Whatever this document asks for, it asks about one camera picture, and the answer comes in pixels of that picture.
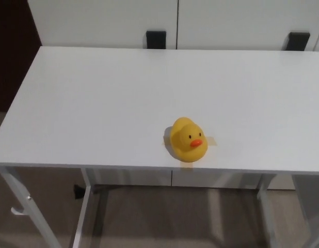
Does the white desk hook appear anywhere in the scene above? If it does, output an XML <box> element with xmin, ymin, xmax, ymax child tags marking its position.
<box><xmin>10</xmin><ymin>206</ymin><xmax>27</xmax><ymax>216</ymax></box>

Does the black panel foot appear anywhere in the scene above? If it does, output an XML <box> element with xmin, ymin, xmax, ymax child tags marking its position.
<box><xmin>73</xmin><ymin>183</ymin><xmax>86</xmax><ymax>199</ymax></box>

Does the black panel bracket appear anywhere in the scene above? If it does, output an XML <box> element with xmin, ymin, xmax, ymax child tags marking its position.
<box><xmin>146</xmin><ymin>30</ymin><xmax>167</xmax><ymax>50</ymax></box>
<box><xmin>282</xmin><ymin>32</ymin><xmax>311</xmax><ymax>52</ymax></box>

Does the yellow rubber duck toy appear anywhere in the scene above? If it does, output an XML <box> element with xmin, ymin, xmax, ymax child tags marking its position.
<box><xmin>170</xmin><ymin>117</ymin><xmax>209</xmax><ymax>163</ymax></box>

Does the white metal desk leg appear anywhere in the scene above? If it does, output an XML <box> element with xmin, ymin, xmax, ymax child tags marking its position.
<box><xmin>0</xmin><ymin>166</ymin><xmax>61</xmax><ymax>248</ymax></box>
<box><xmin>71</xmin><ymin>168</ymin><xmax>94</xmax><ymax>248</ymax></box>
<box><xmin>257</xmin><ymin>174</ymin><xmax>281</xmax><ymax>248</ymax></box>

